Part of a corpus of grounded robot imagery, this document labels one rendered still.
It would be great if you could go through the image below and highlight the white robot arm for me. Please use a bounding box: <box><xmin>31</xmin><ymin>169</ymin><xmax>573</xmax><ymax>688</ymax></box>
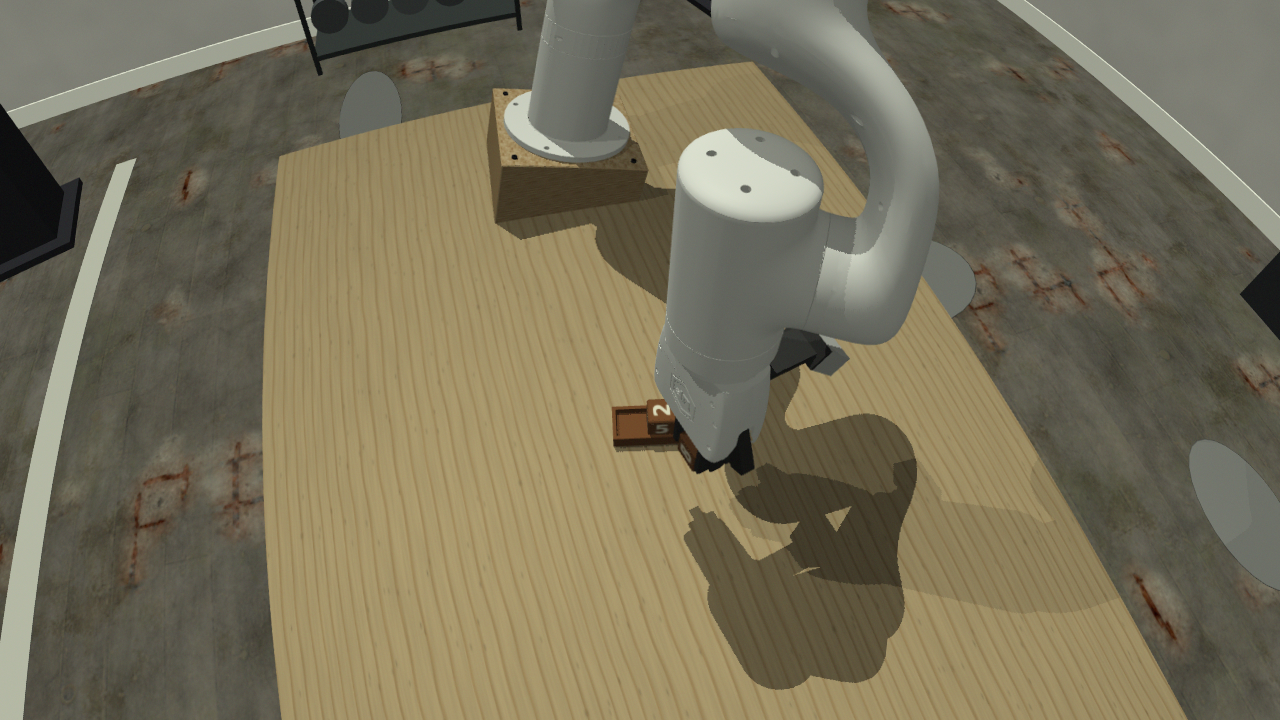
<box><xmin>503</xmin><ymin>0</ymin><xmax>940</xmax><ymax>380</ymax></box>

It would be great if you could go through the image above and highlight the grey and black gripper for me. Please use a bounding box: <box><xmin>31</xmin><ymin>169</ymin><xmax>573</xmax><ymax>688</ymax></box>
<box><xmin>654</xmin><ymin>324</ymin><xmax>771</xmax><ymax>475</ymax></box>

